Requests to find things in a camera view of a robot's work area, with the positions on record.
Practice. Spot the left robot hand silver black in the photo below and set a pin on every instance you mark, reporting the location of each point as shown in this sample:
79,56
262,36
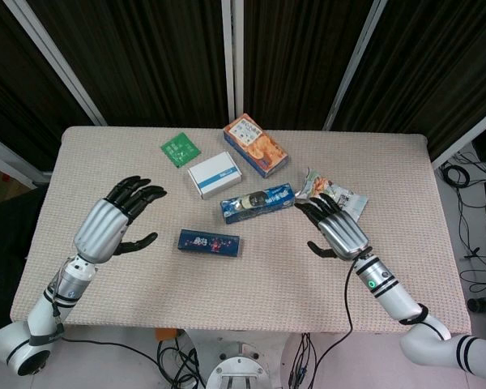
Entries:
99,227

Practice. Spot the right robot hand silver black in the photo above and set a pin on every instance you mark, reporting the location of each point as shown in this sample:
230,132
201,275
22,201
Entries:
344,235

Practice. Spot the dark blue box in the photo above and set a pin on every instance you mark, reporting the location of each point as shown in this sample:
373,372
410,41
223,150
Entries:
210,243

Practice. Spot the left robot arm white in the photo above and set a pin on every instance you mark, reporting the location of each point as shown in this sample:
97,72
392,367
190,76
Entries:
44,308

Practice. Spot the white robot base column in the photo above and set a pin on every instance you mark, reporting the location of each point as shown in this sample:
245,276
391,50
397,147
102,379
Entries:
239,368

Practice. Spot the blue cookie package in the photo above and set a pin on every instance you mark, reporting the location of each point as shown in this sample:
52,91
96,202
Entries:
259,202

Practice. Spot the white box with blue stripe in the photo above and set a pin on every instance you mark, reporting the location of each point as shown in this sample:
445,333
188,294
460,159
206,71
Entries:
212,174

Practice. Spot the orange and blue cracker box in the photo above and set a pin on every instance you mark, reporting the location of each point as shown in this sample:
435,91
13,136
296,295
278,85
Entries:
255,146

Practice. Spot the silver snack bag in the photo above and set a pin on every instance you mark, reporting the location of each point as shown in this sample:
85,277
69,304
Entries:
320,184

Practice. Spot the beige woven tablecloth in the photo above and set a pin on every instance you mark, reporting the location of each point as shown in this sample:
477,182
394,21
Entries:
267,279

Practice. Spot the black bulky object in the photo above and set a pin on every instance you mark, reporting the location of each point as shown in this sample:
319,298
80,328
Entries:
4,243

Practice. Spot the green sachet packet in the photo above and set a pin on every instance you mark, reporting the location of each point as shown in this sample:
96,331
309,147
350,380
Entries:
180,149

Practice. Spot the small orange object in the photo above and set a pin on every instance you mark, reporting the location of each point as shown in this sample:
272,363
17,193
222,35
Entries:
166,334

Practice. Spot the black cylindrical device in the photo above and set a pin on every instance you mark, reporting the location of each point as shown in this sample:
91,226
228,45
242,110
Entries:
482,304

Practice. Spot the dark pleated curtain panel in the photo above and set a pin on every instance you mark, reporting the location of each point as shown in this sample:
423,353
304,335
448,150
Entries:
16,93
295,56
433,61
146,61

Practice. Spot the white partition post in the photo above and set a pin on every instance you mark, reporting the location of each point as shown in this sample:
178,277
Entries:
465,138
354,69
12,158
60,61
233,61

